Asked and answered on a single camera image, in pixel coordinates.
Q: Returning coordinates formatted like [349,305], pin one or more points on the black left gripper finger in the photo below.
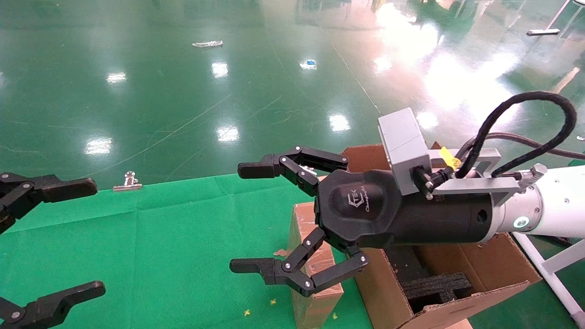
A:
[59,188]
[50,306]

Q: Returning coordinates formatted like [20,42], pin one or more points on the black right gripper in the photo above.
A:
[365,210]

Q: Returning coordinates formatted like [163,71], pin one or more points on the small taped cardboard box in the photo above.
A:
[320,306]

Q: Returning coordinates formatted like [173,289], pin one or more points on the small brown cardboard scrap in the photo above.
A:
[280,252]

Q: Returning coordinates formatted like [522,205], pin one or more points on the large open cardboard carton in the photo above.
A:
[493,265]

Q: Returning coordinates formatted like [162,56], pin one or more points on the green table cloth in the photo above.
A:
[160,251]

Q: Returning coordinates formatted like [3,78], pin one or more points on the black foam block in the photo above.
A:
[434,288]

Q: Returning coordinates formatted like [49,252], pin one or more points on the white floor litter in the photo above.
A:
[208,44]

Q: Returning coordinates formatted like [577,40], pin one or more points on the grey metal stand foot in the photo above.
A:
[544,32]

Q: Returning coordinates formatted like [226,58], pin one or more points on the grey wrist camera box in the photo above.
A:
[402,137]

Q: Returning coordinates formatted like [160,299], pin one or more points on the silver camera mount bracket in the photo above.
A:
[475,185]

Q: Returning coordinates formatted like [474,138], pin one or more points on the white tube frame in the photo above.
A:
[555,281]

